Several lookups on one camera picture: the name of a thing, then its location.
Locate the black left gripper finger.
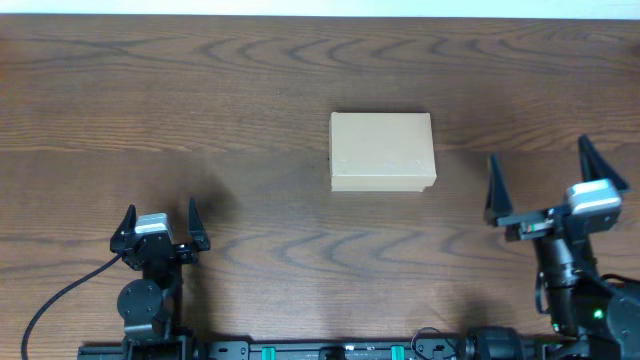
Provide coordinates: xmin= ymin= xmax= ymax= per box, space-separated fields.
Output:
xmin=188 ymin=198 xmax=210 ymax=250
xmin=111 ymin=204 xmax=137 ymax=250

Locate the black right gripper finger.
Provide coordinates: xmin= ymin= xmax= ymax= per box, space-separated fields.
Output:
xmin=484 ymin=154 xmax=513 ymax=225
xmin=578 ymin=135 xmax=630 ymax=193

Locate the cardboard box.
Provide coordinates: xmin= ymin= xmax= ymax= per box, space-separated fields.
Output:
xmin=329 ymin=112 xmax=437 ymax=192

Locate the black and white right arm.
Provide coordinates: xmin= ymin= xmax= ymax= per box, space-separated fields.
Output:
xmin=456 ymin=135 xmax=639 ymax=359

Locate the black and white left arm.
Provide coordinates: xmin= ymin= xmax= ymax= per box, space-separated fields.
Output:
xmin=110 ymin=200 xmax=211 ymax=360

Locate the black mounting rail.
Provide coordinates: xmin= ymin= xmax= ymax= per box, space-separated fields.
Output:
xmin=76 ymin=337 xmax=480 ymax=360

